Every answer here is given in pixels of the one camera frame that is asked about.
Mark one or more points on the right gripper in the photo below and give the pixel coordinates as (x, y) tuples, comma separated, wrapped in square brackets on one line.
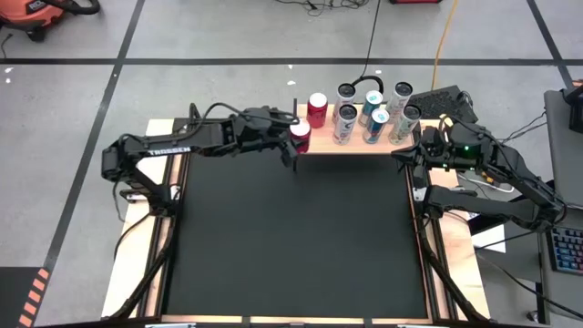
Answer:
[(438, 146)]

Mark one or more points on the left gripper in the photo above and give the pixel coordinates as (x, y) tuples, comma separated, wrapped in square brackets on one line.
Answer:
[(259, 132)]

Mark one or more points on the red cola zero can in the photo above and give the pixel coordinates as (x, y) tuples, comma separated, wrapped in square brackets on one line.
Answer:
[(316, 116), (301, 136)]

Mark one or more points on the blue silver energy drink can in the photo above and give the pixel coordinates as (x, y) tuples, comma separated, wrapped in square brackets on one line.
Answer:
[(374, 132), (369, 111)]

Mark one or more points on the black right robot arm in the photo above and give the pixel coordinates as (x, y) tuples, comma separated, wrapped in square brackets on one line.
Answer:
[(501, 207)]

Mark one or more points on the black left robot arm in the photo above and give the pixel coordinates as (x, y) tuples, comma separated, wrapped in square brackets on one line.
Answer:
[(182, 146)]

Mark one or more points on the yellow tape tag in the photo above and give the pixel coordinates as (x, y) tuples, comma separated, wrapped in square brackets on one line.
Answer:
[(443, 120)]

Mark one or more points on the black mesh computer case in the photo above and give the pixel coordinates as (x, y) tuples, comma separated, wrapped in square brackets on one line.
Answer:
[(439, 102)]

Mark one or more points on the yellow power splitter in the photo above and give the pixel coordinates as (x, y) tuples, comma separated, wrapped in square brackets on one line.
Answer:
[(489, 177)]

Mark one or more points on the white paper sheet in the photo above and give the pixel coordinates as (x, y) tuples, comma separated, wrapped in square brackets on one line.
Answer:
[(491, 243)]

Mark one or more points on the dark table mat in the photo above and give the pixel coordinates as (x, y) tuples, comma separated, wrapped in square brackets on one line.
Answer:
[(319, 246)]

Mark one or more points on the grey desk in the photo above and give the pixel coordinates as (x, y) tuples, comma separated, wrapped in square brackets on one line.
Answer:
[(560, 296), (562, 150)]

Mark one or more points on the red case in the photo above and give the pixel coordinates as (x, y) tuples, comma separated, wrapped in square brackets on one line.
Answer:
[(416, 1)]

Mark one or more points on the black desk device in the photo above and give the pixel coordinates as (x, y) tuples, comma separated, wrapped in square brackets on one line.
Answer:
[(577, 114)]

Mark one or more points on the black keyboard with blue keys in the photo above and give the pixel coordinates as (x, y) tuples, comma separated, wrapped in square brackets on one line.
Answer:
[(569, 250)]

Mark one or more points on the orange shop vacuum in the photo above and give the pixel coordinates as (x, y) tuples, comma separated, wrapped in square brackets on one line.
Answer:
[(27, 16)]

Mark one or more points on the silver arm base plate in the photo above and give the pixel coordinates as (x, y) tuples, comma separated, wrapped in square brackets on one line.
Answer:
[(418, 193), (131, 197)]

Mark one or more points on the wooden shelf with black frame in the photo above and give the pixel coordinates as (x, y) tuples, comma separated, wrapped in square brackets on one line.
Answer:
[(321, 146)]

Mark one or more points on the silver metal bracket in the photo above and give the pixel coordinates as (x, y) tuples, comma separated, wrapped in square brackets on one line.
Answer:
[(170, 325)]

